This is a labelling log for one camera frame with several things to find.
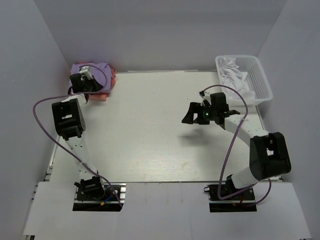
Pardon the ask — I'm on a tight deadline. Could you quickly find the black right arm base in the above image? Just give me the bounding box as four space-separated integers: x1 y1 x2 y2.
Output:
203 184 257 213

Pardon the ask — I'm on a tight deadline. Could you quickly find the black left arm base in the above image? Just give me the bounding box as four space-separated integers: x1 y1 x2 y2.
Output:
72 176 126 212

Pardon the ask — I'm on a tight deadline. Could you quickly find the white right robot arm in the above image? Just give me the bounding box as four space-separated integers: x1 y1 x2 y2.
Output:
181 92 292 195

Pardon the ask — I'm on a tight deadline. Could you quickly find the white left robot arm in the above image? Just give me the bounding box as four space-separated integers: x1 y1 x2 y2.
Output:
51 68 102 186

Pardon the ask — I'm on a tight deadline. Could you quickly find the white crumpled t-shirt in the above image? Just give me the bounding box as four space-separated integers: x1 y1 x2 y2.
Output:
218 57 256 101

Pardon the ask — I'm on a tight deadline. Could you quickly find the folded red t-shirt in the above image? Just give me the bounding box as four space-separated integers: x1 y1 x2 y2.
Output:
71 62 117 95

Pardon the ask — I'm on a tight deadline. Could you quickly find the purple t-shirt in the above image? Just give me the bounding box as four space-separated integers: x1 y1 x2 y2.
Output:
70 62 115 94

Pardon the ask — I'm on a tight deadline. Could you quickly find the white plastic basket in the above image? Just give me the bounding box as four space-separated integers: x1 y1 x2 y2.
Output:
215 55 273 106

